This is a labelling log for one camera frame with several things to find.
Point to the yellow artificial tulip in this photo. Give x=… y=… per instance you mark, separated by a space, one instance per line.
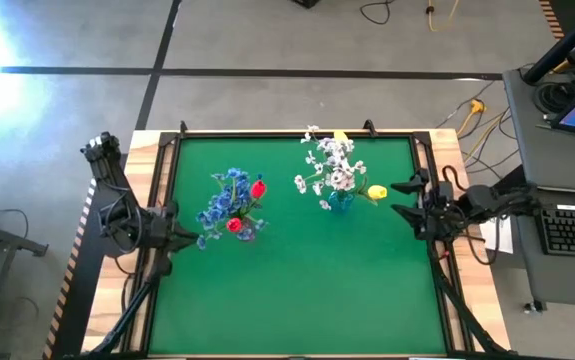
x=377 y=192
x=340 y=135

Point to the black computer keyboard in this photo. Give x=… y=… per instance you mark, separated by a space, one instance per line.
x=572 y=230

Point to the teal embossed glass vase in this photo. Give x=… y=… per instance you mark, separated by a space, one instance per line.
x=341 y=204

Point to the black pole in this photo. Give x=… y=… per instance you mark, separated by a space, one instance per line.
x=562 y=45

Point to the black frame clamp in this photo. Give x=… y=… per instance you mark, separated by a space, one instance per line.
x=183 y=129
x=369 y=127

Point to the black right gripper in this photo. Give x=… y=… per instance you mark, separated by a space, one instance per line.
x=442 y=210

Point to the grey desk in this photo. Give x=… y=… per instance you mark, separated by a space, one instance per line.
x=532 y=150

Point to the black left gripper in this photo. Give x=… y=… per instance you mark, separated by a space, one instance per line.
x=159 y=232

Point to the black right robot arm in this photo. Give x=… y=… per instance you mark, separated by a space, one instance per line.
x=492 y=200

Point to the pink ribbed glass vase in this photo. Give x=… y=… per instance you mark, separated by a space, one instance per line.
x=249 y=235

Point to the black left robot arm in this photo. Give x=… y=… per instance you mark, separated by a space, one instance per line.
x=112 y=170

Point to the white paper sheet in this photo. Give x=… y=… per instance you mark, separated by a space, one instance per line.
x=507 y=242

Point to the black table frame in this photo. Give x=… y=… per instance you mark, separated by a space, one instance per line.
x=267 y=134

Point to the black hazard-striped base plate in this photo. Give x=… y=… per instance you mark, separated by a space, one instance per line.
x=74 y=310

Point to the red artificial tulip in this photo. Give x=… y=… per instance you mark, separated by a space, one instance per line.
x=234 y=225
x=258 y=189

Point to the blue artificial flower bunch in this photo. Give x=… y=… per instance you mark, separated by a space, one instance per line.
x=224 y=200

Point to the grey metal stand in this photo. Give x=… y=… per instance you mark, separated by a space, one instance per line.
x=12 y=241

